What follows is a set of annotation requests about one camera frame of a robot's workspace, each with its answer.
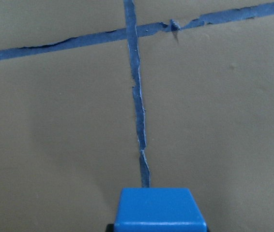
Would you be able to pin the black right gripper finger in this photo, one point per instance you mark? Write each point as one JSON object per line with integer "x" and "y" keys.
{"x": 110, "y": 228}

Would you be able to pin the blue wooden cube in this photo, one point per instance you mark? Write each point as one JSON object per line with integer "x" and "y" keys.
{"x": 158, "y": 210}

